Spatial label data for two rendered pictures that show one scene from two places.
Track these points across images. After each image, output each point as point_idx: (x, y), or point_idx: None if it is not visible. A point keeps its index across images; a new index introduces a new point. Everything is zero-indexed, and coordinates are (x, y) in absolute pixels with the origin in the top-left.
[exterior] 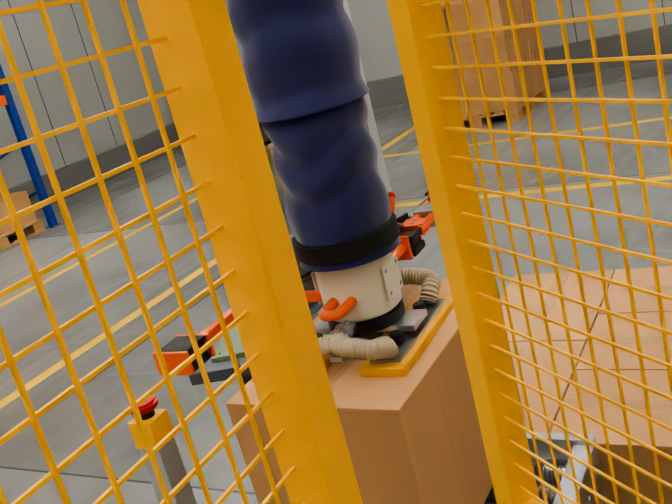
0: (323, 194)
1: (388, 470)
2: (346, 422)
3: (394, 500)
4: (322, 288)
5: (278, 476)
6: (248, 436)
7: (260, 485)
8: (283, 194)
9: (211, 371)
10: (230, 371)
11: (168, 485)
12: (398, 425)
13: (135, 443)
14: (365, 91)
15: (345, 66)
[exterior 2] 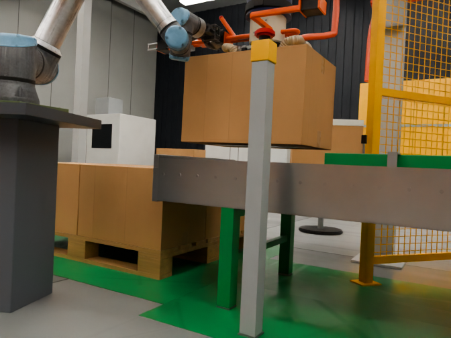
0: None
1: (331, 92)
2: (328, 68)
3: (329, 107)
4: (278, 24)
5: (311, 90)
6: (309, 65)
7: (306, 94)
8: (82, 2)
9: (41, 106)
10: (52, 111)
11: (272, 92)
12: (335, 73)
13: (269, 54)
14: None
15: None
